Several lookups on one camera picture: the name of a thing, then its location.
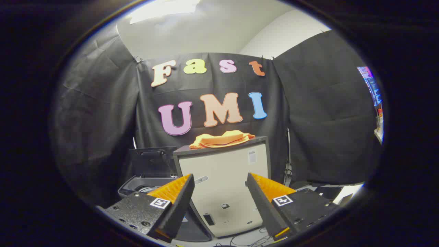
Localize ceiling light panel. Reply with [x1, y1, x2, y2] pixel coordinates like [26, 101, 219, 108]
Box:
[130, 0, 201, 24]

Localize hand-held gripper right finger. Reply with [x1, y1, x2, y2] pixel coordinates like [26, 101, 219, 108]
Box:
[245, 173, 343, 240]

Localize black backdrop cloth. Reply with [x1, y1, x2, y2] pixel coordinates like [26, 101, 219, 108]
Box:
[51, 24, 383, 206]

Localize dark grey washing machine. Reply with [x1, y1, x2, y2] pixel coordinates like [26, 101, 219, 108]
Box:
[118, 175, 213, 242]

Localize orange garment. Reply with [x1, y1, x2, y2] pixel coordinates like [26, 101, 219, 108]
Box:
[189, 130, 256, 150]

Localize white cabinet with dark top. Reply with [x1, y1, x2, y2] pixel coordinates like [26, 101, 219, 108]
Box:
[173, 136, 272, 238]

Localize black floor cables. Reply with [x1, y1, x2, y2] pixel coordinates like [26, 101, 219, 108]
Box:
[230, 227, 273, 247]

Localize computer monitor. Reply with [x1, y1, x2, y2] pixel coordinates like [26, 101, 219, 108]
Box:
[357, 66, 383, 107]

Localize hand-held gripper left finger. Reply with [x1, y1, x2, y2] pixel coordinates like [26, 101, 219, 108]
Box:
[98, 173, 196, 244]

